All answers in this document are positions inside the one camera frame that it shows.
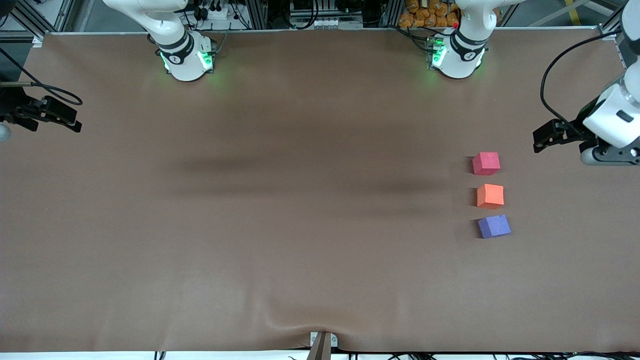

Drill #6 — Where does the bag of orange fruits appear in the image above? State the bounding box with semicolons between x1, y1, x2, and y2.
399;0;461;29

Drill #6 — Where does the purple foam block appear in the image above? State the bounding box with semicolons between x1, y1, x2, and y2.
477;214;512;239

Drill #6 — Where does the white terminal block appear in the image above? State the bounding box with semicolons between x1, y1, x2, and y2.
312;17;363;30

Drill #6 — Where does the aluminium frame rail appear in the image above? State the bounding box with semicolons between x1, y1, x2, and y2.
0;0;76;48
597;0;640;71

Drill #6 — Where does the metal table edge bracket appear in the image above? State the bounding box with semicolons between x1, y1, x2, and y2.
309;331;339;360

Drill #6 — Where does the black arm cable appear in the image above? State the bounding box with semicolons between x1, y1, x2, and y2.
0;46;84;107
540;30;626;136

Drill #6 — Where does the orange foam block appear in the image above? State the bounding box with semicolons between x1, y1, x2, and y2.
476;183;505;209

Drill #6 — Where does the red foam block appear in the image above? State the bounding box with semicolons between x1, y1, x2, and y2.
472;152;501;176

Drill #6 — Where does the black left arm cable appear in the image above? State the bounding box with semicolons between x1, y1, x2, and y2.
540;30;626;136

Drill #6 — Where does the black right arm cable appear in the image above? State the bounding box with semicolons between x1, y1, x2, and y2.
0;46;84;107

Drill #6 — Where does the brown table mat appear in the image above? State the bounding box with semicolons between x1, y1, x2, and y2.
0;27;640;353

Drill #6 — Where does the white power strip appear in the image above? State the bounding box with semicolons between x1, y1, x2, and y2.
192;2;238;23

